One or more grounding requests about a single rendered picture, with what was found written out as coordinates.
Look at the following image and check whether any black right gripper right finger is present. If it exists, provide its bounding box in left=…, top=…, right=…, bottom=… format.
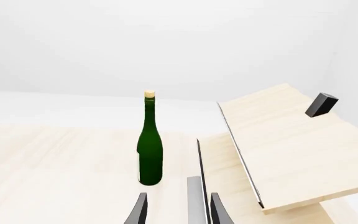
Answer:
left=210, top=192, right=236, bottom=224

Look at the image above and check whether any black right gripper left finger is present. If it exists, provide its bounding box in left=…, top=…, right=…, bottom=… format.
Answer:
left=123, top=192, right=149, bottom=224

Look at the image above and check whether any pale wooden drawer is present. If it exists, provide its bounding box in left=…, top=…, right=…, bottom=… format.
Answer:
left=196, top=132, right=337, bottom=224

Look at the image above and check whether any pale wooden cabinet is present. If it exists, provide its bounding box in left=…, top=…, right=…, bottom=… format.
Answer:
left=216, top=82, right=358, bottom=216

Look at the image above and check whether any green wine bottle with cork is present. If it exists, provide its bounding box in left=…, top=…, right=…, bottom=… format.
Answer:
left=136, top=89, right=163, bottom=187

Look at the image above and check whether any black block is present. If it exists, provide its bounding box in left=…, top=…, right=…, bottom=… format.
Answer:
left=304, top=91, right=339, bottom=118

